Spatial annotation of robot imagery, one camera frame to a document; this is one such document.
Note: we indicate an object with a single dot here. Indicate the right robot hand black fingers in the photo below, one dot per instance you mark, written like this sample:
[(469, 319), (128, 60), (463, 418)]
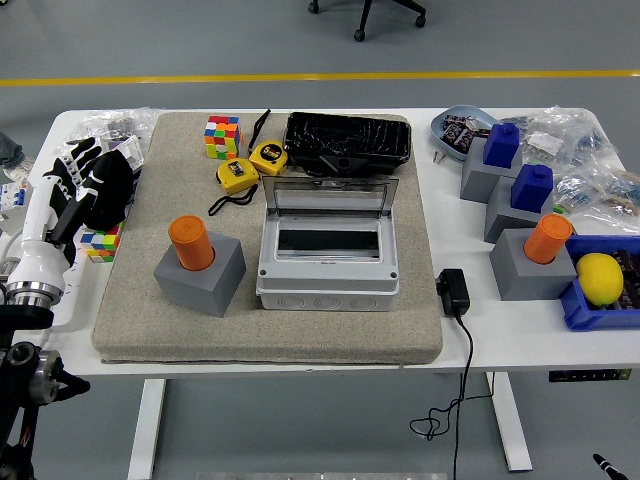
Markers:
[(609, 469)]

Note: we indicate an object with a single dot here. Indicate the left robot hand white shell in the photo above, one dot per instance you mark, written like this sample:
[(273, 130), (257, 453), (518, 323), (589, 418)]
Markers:
[(39, 250)]

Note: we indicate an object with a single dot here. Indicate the orange cylinder battery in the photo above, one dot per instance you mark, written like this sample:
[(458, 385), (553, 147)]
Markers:
[(547, 240), (190, 240)]

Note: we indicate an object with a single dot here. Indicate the grey block with round hole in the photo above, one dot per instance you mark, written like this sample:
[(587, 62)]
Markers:
[(200, 290), (530, 282)]

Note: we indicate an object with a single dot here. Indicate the grey junction box clear lid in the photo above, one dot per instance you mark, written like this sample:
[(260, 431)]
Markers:
[(325, 280)]

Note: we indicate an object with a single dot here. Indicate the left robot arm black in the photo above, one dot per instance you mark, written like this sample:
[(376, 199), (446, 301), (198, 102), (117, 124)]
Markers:
[(20, 350)]

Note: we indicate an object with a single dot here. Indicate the white packaging box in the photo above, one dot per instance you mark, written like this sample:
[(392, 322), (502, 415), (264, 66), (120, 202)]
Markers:
[(127, 150)]

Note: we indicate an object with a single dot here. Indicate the white circuit breaker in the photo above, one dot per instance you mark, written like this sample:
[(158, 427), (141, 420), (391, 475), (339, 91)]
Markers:
[(11, 197)]

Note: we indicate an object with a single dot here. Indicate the colourful puzzle cube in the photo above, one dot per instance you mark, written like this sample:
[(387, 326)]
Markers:
[(222, 137), (102, 245)]

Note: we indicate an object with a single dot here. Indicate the black cloth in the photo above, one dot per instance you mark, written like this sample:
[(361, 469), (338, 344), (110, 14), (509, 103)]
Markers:
[(112, 195)]

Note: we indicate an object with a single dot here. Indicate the black table control panel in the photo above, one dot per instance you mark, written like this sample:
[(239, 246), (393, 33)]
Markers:
[(587, 375)]

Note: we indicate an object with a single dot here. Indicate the white table leg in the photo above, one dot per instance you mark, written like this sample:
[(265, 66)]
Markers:
[(147, 425), (512, 425)]

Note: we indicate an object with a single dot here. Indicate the clear plastic bag of screws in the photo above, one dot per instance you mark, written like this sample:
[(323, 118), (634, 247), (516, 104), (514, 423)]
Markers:
[(115, 122)]

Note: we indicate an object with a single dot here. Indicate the blue plastic bin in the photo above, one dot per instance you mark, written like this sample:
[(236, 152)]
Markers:
[(580, 312)]

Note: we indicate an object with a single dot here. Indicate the yellow lemon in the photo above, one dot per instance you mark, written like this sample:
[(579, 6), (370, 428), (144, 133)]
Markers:
[(600, 280)]

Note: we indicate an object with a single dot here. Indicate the dark packets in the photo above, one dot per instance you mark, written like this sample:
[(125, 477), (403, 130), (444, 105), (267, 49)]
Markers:
[(631, 270)]

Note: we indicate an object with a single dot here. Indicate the yellow tape measure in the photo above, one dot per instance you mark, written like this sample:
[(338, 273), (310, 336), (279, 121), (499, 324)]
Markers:
[(269, 157), (236, 175)]

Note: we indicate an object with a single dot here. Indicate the grey block holder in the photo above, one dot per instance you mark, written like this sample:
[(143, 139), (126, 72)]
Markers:
[(502, 220), (477, 180)]

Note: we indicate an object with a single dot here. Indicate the clear bag of brown parts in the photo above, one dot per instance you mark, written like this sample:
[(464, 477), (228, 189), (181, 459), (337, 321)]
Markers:
[(622, 195)]

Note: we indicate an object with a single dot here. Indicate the grey-brown mat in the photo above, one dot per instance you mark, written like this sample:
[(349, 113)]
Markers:
[(300, 335)]

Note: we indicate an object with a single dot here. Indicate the clear bag of blue parts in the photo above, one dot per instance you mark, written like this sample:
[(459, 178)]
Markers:
[(565, 132), (575, 192)]

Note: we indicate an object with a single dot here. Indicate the blue block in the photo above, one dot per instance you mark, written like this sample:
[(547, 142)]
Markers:
[(531, 190), (501, 147)]

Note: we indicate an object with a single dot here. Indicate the black plastic tray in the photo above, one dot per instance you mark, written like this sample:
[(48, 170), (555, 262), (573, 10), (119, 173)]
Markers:
[(347, 137)]

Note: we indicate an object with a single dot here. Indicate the small metal pins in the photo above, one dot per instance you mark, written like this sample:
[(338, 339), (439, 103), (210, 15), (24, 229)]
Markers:
[(438, 158)]

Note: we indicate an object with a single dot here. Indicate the dark snack packet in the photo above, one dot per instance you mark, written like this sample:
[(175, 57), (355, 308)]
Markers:
[(459, 137), (455, 120)]

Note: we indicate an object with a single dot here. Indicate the light blue bowl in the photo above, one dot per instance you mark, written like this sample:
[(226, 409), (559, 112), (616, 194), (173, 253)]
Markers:
[(442, 137)]

